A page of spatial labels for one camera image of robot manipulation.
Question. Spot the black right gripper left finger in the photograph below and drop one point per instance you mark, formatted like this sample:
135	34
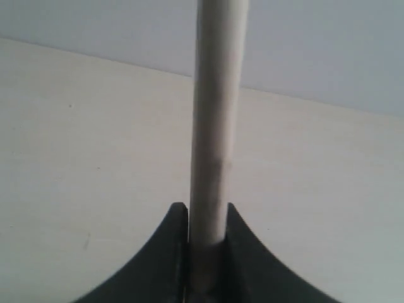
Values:
157	273

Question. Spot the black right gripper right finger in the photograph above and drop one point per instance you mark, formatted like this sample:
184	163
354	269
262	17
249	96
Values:
253	274

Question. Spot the white wooden paint brush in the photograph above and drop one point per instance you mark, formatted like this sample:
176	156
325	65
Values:
220	37

